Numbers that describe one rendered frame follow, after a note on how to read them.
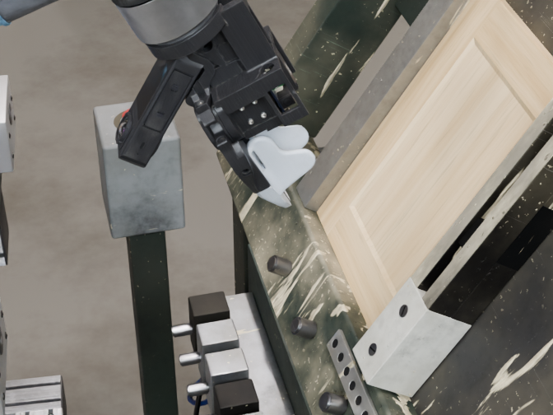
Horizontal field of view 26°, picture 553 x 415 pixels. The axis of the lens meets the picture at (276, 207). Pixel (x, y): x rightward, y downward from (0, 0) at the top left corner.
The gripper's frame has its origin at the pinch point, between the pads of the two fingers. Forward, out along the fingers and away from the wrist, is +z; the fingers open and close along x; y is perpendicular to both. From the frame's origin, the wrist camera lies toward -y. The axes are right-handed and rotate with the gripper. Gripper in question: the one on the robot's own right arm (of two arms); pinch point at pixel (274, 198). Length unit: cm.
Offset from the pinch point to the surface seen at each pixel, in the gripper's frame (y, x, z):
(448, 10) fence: 22, 52, 25
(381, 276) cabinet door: -1, 30, 42
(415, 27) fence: 17, 56, 27
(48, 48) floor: -92, 260, 101
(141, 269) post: -41, 69, 53
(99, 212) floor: -80, 171, 107
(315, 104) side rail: -3, 75, 44
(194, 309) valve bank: -30, 46, 46
